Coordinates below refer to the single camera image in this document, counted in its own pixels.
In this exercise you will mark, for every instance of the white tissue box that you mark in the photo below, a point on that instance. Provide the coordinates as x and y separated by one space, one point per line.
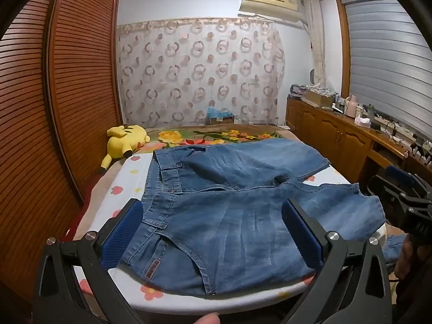
362 121

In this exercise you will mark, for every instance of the pink thermos jug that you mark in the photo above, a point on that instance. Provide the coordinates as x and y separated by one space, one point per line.
351 106

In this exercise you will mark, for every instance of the white air conditioner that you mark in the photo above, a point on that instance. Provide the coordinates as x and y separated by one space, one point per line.
270 3

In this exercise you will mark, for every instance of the yellow plush toy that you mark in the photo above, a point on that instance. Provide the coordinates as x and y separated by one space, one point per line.
125 138

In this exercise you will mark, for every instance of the blue item on box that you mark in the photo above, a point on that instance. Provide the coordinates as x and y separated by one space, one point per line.
219 114

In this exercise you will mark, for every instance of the wooden louvred wardrobe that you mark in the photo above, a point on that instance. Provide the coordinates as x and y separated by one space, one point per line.
67 91

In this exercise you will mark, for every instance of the white floral bed sheet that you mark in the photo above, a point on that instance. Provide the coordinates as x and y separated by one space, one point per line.
131 179

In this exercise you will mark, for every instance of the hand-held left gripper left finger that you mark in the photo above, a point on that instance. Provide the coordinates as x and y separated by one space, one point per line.
123 234

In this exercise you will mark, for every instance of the red blanket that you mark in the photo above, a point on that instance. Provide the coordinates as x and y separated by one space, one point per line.
88 192

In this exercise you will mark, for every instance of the colourful floral blanket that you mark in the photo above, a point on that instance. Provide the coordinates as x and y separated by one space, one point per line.
202 136

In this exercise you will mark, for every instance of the purple storage case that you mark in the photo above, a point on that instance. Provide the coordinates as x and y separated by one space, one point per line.
298 91

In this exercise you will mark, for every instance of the person's left hand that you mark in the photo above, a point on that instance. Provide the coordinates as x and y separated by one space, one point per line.
206 319

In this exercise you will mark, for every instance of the blue denim pants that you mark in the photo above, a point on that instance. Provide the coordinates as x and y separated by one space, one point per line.
229 216

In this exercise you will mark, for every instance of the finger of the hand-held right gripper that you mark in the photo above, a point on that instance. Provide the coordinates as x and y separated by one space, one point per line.
384 192
401 175

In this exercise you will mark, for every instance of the beige mattress pad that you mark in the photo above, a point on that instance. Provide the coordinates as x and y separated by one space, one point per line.
101 189

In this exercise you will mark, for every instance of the grey window blind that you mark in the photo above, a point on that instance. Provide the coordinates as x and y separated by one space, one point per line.
388 60

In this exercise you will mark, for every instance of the cardboard box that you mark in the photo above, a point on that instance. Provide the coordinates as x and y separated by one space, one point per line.
319 97

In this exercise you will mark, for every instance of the cream window curtain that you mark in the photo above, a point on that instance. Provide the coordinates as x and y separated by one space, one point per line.
316 40

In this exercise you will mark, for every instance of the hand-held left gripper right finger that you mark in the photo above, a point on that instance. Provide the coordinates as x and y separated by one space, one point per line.
302 234

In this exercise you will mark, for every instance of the person's right hand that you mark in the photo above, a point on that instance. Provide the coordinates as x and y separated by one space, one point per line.
406 260

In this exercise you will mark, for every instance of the wooden sideboard cabinet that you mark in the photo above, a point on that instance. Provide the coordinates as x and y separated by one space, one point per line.
330 131

